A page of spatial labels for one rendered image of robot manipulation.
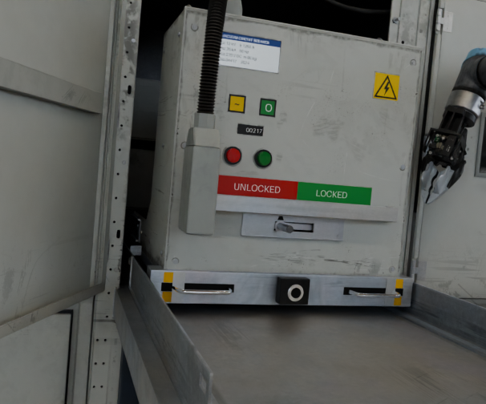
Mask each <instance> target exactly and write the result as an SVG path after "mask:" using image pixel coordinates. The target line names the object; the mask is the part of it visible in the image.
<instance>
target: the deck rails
mask: <svg viewBox="0 0 486 404"><path fill-rule="evenodd" d="M128 289H129V292H130V294H131V295H132V298H133V300H134V302H135V304H136V307H137V309H138V310H139V313H140V316H141V317H142V319H143V321H144V324H145V326H146V328H147V330H148V332H149V335H150V337H151V339H152V341H153V343H154V346H155V347H156V350H157V352H158V354H159V356H160V359H161V361H162V362H163V364H164V368H165V369H166V371H167V373H168V376H169V378H170V380H171V382H172V384H173V386H174V389H175V391H176V393H177V395H178V397H179V399H180V402H181V404H218V402H217V400H216V399H215V398H214V396H213V394H212V385H213V372H212V371H211V369H210V368H209V366H208V364H207V363H206V362H205V360H204V359H203V358H202V356H201V355H200V353H199V351H198V350H197V348H196V347H195V346H194V344H193V343H192V341H191V339H190V338H189V336H188V335H187V334H186V332H185V331H184V329H183V328H182V326H181V325H180V323H179V322H178V320H177V319H176V317H175V316H174V314H173V313H172V311H171V310H170V308H169V307H168V305H167V304H166V302H165V301H164V299H163V298H162V296H161V295H160V294H159V292H158V291H157V289H156V287H155V286H154V284H153V283H152V282H151V280H150V279H149V277H148V275H147V274H146V272H145V271H144V270H143V268H142V267H141V265H140V263H139V262H138V261H137V259H136V258H135V257H133V262H132V281H131V287H128ZM379 307H381V308H383V309H385V310H387V311H389V312H391V313H393V314H395V315H397V316H399V317H402V318H404V319H406V320H408V321H410V322H412V323H414V324H416V325H418V326H420V327H422V328H425V329H427V330H429V331H431V332H433V333H435V334H437V335H439V336H441V337H443V338H446V339H448V340H449V341H452V342H454V343H456V344H457V345H460V346H462V347H464V348H465V349H469V350H471V351H472V352H474V353H476V354H479V355H480V356H482V357H484V358H486V308H484V307H481V306H478V305H475V304H472V303H470V302H467V301H464V300H461V299H459V298H456V297H453V296H450V295H447V294H446V293H441V292H439V291H437V290H434V289H430V288H428V287H426V286H423V285H420V284H417V283H415V282H413V284H412V292H411V306H410V307H399V306H379ZM202 376H203V377H204V379H205V380H204V379H203V378H202ZM205 381H206V383H205Z"/></svg>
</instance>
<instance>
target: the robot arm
mask: <svg viewBox="0 0 486 404"><path fill-rule="evenodd" d="M485 100H486V48H484V47H483V48H479V47H477V48H474V49H472V50H470V51H469V52H468V55H467V57H466V59H465V60H464V61H463V63H462V66H461V70H460V73H459V75H458V77H457V80H456V83H455V85H454V87H453V89H452V92H451V94H450V95H449V98H448V101H447V103H446V106H445V108H444V109H445V111H444V113H443V119H442V121H441V124H440V126H439V128H438V129H435V128H432V127H431V128H430V131H429V132H428V135H427V138H426V140H425V142H424V145H423V147H422V149H423V152H426V150H427V147H429V150H428V151H427V154H426V155H425V156H424V157H423V160H422V163H421V174H422V175H421V178H420V180H421V194H422V197H423V202H424V203H425V204H430V203H432V202H433V201H435V200H437V199H438V198H440V197H441V196H442V195H443V194H444V193H445V192H446V191H447V190H448V189H449V188H450V187H451V186H452V185H453V184H454V183H455V182H456V181H457V180H458V179H459V178H460V177H461V176H462V174H463V171H464V165H465V164H466V163H467V162H466V160H464V156H465V155H467V152H466V151H465V148H466V146H467V144H466V141H467V133H468V129H467V128H465V127H474V125H475V123H476V120H477V119H478V117H479V115H480V111H481V109H482V110H483V109H485V105H484V102H485ZM429 136H430V138H429V140H428V137H429ZM427 140H428V142H427ZM430 141H432V143H430ZM426 142H427V146H426ZM428 145H429V146H428ZM434 165H435V166H436V167H437V166H438V165H442V168H446V169H445V170H443V171H441V172H440V174H439V172H438V170H437V169H436V168H435V166H434ZM438 174H439V179H438V180H437V183H436V186H435V187H434V191H433V192H432V194H431V195H430V192H431V190H432V188H433V181H434V179H435V178H436V177H437V176H438Z"/></svg>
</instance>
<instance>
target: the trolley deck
mask: <svg viewBox="0 0 486 404"><path fill-rule="evenodd" d="M166 304H167V305H168V307H169V308H170V310H171V311H172V313H173V314H174V316H175V317H176V319H177V320H178V322H179V323H180V325H181V326H182V328H183V329H184V331H185V332H186V334H187V335H188V336H189V338H190V339H191V341H192V343H193V344H194V346H195V347H196V348H197V350H198V351H199V353H200V355H201V356H202V358H203V359H204V360H205V362H206V363H207V364H208V366H209V368H210V369H211V371H212V372H213V385H212V394H213V396H214V398H215V399H216V400H217V402H218V404H486V358H484V357H482V356H480V355H479V354H477V353H474V352H472V351H471V350H469V349H465V348H464V347H462V346H460V345H457V344H456V343H454V342H452V341H449V340H448V339H446V338H443V337H441V336H439V335H437V334H435V333H433V332H431V331H429V330H427V329H425V328H422V327H420V326H418V325H416V324H414V323H412V322H410V321H408V320H406V319H404V318H402V317H399V316H397V315H395V314H393V313H391V312H389V311H387V310H385V309H383V308H381V307H378V306H342V305H229V304H172V303H166ZM113 316H114V318H115V323H116V327H117V329H118V333H119V337H120V340H121V343H122V346H123V349H124V354H125V357H126V360H127V363H128V368H129V371H130V374H131V377H132V381H133V385H134V387H135V391H136V396H137V398H138V401H139V404H181V402H180V399H179V397H178V395H177V393H176V391H175V389H174V386H173V384H172V382H171V380H170V378H169V376H168V373H167V371H166V369H165V368H164V364H163V362H162V361H161V359H160V356H159V354H158V352H157V350H156V347H155V346H154V343H153V341H152V339H151V337H150V335H149V332H148V330H147V328H146V326H145V324H144V321H143V319H142V317H141V316H140V313H139V310H138V309H137V307H136V304H135V302H134V300H133V298H132V295H131V294H130V292H129V289H117V287H115V300H114V310H113Z"/></svg>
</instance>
